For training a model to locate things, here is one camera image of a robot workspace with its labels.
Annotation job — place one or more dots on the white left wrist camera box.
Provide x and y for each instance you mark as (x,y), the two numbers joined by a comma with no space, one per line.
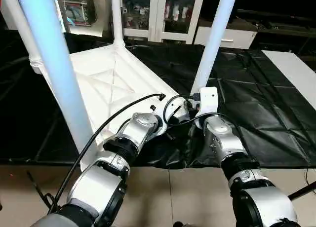
(160,121)

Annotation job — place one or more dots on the blue grey floor appliance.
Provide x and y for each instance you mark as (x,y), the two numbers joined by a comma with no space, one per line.
(79,11)

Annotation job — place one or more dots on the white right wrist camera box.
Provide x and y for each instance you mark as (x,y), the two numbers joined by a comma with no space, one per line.
(208,98)

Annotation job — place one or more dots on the white glass-door cabinet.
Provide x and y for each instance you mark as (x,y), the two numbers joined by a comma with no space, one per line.
(163,15)

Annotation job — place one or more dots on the black metal bench leg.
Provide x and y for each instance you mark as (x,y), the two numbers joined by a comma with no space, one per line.
(302,191)

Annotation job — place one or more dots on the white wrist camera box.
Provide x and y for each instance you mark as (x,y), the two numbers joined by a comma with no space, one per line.
(208,98)
(160,121)

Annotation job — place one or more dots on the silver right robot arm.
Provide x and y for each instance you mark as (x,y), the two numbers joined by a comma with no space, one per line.
(224,138)

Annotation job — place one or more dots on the white plastic table leg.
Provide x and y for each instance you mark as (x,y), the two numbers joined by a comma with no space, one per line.
(19,27)
(54,64)
(117,17)
(215,39)

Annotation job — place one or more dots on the white plastic table top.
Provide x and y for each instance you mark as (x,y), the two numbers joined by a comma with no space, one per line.
(113,84)

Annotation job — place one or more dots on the black work mat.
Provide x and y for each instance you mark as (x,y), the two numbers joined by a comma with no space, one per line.
(256,103)

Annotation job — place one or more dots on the white drawer unit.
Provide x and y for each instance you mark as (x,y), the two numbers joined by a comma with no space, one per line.
(232,38)

